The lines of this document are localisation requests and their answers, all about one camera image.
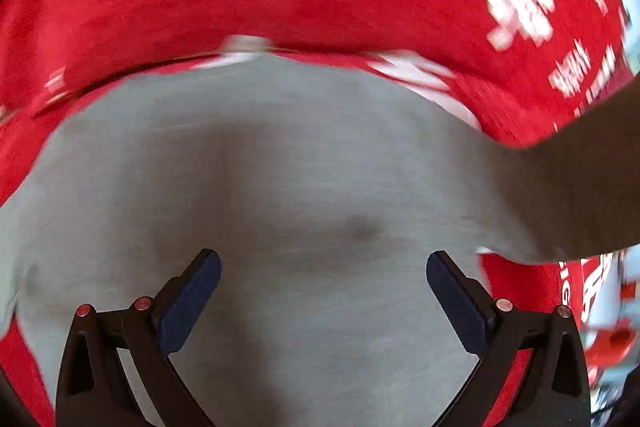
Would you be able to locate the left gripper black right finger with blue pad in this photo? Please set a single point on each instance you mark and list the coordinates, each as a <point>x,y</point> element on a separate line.
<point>554,388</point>

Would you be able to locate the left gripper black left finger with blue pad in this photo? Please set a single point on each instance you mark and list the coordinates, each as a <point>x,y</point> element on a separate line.
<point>93,388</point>

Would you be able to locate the grey knit garment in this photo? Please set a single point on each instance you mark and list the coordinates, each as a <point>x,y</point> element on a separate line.
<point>320,216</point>

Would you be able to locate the red object on floor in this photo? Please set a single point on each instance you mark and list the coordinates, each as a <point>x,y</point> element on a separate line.
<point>610,346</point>

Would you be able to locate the red bed cover, white print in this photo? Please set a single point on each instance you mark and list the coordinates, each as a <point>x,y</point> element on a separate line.
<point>45,146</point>

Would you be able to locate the red folded quilt, white characters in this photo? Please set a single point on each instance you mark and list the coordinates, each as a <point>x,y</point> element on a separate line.
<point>519,68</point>

